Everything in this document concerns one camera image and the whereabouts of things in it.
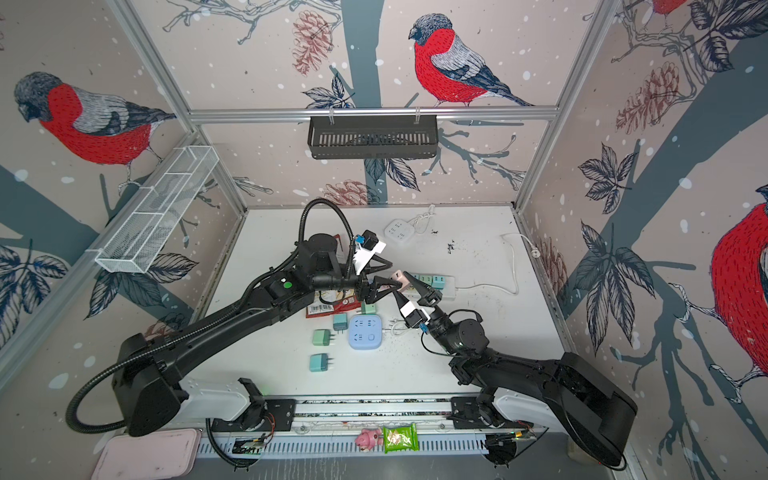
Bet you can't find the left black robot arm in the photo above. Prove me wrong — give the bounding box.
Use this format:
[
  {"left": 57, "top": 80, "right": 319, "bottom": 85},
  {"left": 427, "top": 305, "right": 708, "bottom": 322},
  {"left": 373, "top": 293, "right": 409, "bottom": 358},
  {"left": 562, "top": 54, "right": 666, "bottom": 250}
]
[{"left": 64, "top": 198, "right": 402, "bottom": 437}]

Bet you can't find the black hanging wire basket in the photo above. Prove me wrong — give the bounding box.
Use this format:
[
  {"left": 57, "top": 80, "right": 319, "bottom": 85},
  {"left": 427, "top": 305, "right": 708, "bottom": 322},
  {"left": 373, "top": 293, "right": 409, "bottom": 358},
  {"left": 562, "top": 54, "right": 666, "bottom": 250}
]
[{"left": 307, "top": 115, "right": 439, "bottom": 160}]

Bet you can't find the red white snack bag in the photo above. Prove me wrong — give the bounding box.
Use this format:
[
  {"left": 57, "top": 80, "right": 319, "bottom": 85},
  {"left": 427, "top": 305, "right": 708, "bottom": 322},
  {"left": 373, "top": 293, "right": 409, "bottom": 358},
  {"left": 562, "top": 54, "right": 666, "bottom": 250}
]
[{"left": 305, "top": 289, "right": 361, "bottom": 318}]

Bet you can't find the pink plug adapter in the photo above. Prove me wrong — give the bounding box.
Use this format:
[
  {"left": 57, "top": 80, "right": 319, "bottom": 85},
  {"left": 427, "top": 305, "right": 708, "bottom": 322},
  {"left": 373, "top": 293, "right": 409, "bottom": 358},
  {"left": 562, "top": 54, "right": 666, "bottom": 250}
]
[{"left": 391, "top": 270, "right": 410, "bottom": 288}]

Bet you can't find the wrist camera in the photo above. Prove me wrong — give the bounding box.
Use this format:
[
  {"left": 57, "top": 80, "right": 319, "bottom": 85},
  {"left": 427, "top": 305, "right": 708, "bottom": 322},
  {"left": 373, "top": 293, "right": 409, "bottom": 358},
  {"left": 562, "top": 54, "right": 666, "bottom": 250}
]
[
  {"left": 399, "top": 302, "right": 430, "bottom": 329},
  {"left": 353, "top": 230, "right": 386, "bottom": 275}
]

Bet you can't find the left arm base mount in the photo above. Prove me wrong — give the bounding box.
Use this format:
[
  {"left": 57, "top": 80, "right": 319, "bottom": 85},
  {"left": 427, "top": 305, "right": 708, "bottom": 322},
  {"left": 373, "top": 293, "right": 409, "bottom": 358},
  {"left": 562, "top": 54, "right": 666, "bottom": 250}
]
[{"left": 211, "top": 398, "right": 297, "bottom": 433}]

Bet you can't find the green snack packet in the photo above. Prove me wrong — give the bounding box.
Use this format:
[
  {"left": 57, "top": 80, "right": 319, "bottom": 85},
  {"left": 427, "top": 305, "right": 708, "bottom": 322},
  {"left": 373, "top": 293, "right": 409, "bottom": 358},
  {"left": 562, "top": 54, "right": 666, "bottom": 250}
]
[{"left": 382, "top": 423, "right": 420, "bottom": 454}]

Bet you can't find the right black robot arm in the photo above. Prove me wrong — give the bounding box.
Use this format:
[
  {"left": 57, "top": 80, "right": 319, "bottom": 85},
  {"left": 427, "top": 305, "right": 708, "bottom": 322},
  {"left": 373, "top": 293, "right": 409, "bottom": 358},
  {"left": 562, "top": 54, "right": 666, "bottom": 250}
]
[{"left": 392, "top": 271, "right": 638, "bottom": 471}]

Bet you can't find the white power strip cord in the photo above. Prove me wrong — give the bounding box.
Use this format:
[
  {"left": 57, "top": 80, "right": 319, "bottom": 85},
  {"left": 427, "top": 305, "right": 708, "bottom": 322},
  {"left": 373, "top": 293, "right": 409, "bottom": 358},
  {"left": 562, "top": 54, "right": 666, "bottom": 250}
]
[{"left": 455, "top": 232, "right": 542, "bottom": 296}]

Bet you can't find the white colourful power strip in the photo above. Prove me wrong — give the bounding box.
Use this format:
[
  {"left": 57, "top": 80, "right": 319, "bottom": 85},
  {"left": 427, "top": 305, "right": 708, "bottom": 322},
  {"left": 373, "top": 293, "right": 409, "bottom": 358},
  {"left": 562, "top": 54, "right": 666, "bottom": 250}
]
[{"left": 412, "top": 273, "right": 457, "bottom": 300}]

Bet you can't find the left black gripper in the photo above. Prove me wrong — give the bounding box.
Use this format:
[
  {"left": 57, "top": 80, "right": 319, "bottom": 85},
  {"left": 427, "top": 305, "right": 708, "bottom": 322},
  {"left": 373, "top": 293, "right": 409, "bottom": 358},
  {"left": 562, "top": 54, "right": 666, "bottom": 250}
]
[{"left": 311, "top": 254, "right": 402, "bottom": 303}]

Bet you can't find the blue cube power socket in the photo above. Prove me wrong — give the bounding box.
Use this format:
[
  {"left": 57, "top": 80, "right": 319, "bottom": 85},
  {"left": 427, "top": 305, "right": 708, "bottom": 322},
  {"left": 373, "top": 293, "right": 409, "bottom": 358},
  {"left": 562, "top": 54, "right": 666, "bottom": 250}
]
[{"left": 348, "top": 314, "right": 383, "bottom": 350}]

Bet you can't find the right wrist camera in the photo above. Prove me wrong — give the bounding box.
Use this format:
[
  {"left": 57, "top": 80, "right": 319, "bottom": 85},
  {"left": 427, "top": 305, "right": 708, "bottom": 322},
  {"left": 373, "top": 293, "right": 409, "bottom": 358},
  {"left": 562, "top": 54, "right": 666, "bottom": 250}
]
[{"left": 399, "top": 302, "right": 430, "bottom": 329}]

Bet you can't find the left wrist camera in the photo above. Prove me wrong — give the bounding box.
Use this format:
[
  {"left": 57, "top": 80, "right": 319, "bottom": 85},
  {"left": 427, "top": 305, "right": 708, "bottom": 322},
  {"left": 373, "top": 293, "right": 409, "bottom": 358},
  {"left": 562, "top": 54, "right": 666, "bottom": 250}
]
[{"left": 353, "top": 230, "right": 386, "bottom": 275}]

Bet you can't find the pink pig toy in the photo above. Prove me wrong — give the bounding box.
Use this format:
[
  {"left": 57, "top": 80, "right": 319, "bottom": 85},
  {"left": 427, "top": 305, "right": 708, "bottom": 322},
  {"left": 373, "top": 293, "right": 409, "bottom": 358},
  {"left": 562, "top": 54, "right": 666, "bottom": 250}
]
[{"left": 355, "top": 429, "right": 383, "bottom": 451}]

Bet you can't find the white wire mesh shelf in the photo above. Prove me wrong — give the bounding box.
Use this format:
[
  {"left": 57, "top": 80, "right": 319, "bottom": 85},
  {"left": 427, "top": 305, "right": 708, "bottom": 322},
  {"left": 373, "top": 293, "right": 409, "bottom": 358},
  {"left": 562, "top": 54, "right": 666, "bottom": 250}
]
[{"left": 95, "top": 145, "right": 219, "bottom": 273}]

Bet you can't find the pink plastic tray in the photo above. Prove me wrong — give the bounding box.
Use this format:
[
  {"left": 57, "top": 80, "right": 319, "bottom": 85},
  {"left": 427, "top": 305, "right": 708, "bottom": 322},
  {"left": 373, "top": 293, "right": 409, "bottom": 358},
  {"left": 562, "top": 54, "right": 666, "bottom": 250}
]
[{"left": 91, "top": 429, "right": 201, "bottom": 480}]

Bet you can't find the small white power strip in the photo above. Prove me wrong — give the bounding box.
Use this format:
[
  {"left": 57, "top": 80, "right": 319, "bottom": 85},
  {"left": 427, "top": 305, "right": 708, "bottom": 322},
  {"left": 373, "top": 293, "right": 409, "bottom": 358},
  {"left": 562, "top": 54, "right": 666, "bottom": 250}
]
[{"left": 384, "top": 219, "right": 416, "bottom": 245}]

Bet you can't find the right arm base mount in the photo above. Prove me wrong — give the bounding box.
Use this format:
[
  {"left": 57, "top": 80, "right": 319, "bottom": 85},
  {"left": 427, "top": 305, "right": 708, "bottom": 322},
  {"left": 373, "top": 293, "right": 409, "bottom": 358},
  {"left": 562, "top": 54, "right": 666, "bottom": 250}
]
[{"left": 447, "top": 395, "right": 511, "bottom": 430}]

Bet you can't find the teal plug adapter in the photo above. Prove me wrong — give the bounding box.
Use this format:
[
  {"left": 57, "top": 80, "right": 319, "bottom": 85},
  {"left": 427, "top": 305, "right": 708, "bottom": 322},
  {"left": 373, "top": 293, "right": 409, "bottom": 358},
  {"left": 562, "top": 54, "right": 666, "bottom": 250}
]
[
  {"left": 431, "top": 275, "right": 446, "bottom": 290},
  {"left": 332, "top": 313, "right": 349, "bottom": 332},
  {"left": 309, "top": 353, "right": 331, "bottom": 373}
]

